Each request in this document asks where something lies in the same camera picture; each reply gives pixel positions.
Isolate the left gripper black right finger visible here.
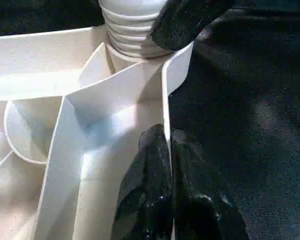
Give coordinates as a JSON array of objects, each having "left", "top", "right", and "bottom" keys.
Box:
[{"left": 170, "top": 128, "right": 251, "bottom": 240}]

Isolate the white plastic table top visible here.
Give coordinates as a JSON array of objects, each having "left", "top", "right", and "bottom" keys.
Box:
[{"left": 0, "top": 25, "right": 195, "bottom": 240}]

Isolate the white plastic table leg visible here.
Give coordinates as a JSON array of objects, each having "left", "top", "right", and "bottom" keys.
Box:
[{"left": 98, "top": 0, "right": 175, "bottom": 59}]

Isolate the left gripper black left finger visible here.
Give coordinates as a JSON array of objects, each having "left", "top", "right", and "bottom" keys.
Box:
[{"left": 111, "top": 124, "right": 174, "bottom": 240}]

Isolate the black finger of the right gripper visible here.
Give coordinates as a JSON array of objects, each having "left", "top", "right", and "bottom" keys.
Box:
[{"left": 150, "top": 0, "right": 237, "bottom": 52}]

